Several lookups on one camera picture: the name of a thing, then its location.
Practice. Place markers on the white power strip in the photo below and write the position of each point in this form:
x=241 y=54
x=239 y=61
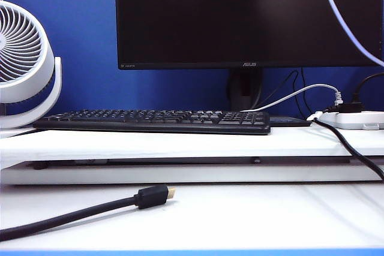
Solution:
x=345 y=121

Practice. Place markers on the small white plug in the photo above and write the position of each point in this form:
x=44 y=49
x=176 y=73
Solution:
x=315 y=115

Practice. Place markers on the black computer keyboard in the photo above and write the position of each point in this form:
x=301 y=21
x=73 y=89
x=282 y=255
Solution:
x=150 y=124

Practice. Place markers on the blue cubicle partition panel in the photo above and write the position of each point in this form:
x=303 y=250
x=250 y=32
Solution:
x=90 y=43

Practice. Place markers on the black monitor stand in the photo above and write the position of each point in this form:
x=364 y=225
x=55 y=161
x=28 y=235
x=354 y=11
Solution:
x=246 y=88

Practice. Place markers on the white desk fan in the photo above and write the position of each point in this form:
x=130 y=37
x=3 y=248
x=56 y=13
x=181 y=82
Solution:
x=49 y=67

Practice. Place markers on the white two-tier desk riser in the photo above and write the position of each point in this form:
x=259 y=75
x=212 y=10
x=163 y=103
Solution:
x=180 y=145

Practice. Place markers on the black ASUS computer monitor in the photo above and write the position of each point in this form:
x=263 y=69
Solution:
x=240 y=13

